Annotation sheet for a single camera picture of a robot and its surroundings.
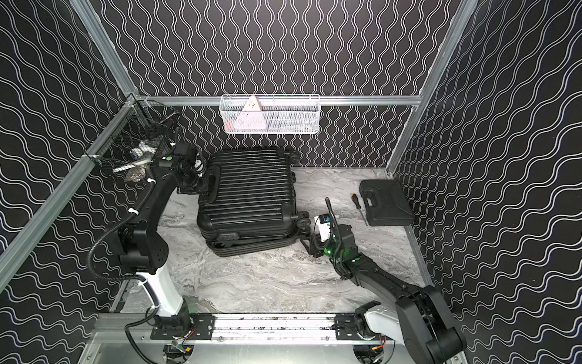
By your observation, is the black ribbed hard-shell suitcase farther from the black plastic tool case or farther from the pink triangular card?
the black plastic tool case

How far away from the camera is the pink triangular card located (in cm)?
90

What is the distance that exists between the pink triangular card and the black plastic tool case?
0.57 meters

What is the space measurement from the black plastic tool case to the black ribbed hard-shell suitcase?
311 mm

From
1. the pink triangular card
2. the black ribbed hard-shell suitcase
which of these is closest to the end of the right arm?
the black ribbed hard-shell suitcase

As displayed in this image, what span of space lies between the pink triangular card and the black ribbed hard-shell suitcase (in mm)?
122

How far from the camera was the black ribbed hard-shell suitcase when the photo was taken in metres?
0.79

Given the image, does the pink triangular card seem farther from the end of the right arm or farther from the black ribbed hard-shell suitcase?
the end of the right arm

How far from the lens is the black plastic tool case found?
98cm
